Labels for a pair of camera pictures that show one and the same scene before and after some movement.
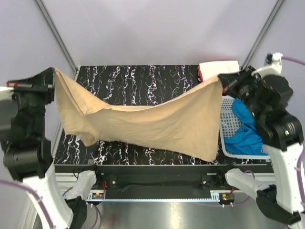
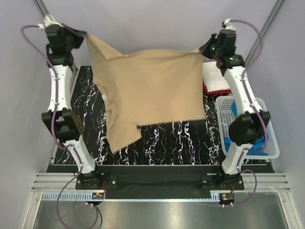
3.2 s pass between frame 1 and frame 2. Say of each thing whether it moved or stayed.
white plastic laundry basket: stayed
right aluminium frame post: stayed
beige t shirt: moved
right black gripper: moved
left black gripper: moved
